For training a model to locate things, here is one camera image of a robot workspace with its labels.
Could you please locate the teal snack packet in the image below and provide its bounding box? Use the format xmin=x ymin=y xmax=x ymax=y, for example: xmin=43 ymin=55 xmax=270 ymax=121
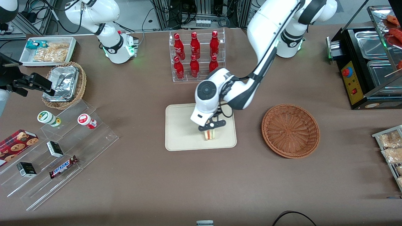
xmin=25 ymin=40 xmax=48 ymax=50

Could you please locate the black floor cable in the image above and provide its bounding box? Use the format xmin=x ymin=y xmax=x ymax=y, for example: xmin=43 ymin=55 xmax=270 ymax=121
xmin=272 ymin=211 xmax=318 ymax=226

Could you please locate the grey wire rack tray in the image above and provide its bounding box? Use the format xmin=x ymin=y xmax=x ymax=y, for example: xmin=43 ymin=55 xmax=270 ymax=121
xmin=372 ymin=125 xmax=402 ymax=192

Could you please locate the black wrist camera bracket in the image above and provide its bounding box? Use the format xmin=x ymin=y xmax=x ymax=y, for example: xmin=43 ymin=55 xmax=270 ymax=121
xmin=198 ymin=110 xmax=227 ymax=131

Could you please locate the clear acrylic bottle rack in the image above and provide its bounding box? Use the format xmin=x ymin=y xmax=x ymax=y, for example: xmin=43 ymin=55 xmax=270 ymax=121
xmin=169 ymin=28 xmax=226 ymax=83

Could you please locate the clear acrylic stepped shelf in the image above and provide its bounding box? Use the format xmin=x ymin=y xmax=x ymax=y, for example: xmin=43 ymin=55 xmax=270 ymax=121
xmin=0 ymin=100 xmax=119 ymax=212

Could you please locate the wicker basket with foil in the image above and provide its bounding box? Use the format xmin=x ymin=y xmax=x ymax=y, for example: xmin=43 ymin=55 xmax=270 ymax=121
xmin=41 ymin=61 xmax=87 ymax=110

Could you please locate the red cookie box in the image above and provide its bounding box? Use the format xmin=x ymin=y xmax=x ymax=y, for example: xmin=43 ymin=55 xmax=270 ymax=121
xmin=0 ymin=129 xmax=40 ymax=167

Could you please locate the silver foil container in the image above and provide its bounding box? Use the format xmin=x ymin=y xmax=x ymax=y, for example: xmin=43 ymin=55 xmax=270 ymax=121
xmin=42 ymin=66 xmax=79 ymax=102

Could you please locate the black hot food warmer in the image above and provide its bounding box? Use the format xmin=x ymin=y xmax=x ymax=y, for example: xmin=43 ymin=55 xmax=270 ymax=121
xmin=326 ymin=4 xmax=402 ymax=110

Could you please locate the red lid white cup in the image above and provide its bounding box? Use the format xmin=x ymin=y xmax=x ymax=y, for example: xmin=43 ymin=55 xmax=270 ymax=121
xmin=77 ymin=113 xmax=98 ymax=130

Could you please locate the round brown wicker basket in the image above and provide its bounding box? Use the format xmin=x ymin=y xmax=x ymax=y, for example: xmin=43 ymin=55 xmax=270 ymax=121
xmin=261 ymin=104 xmax=320 ymax=159

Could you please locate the small black carton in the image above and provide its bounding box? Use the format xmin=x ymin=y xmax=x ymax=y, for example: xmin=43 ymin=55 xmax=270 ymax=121
xmin=46 ymin=141 xmax=64 ymax=158
xmin=16 ymin=162 xmax=37 ymax=178

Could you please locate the green lid white cup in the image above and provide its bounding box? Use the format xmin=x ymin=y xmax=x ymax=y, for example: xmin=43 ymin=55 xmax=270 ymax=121
xmin=37 ymin=110 xmax=62 ymax=127

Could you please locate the red grilled sausage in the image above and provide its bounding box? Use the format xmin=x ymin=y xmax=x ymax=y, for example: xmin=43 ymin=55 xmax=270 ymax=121
xmin=389 ymin=28 xmax=402 ymax=48
xmin=386 ymin=14 xmax=401 ymax=27

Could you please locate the beige plastic tray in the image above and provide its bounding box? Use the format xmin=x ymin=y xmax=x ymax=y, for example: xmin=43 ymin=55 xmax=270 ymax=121
xmin=165 ymin=103 xmax=237 ymax=152

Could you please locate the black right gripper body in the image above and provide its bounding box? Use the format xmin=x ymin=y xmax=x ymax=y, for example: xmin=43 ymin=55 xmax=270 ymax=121
xmin=0 ymin=52 xmax=23 ymax=96

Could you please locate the steel warmer pan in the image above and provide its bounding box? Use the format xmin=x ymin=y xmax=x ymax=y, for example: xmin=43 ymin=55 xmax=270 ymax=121
xmin=354 ymin=30 xmax=389 ymax=60
xmin=367 ymin=59 xmax=402 ymax=90

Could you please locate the white rectangular snack bin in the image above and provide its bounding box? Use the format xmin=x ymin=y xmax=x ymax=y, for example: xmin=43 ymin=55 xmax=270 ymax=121
xmin=19 ymin=36 xmax=77 ymax=67

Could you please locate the snickers chocolate bar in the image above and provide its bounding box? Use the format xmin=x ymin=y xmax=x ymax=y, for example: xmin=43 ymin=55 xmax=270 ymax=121
xmin=49 ymin=155 xmax=79 ymax=180

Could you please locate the clear bag of chips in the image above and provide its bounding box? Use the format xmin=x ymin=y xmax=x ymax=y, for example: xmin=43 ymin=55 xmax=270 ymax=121
xmin=33 ymin=42 xmax=70 ymax=63

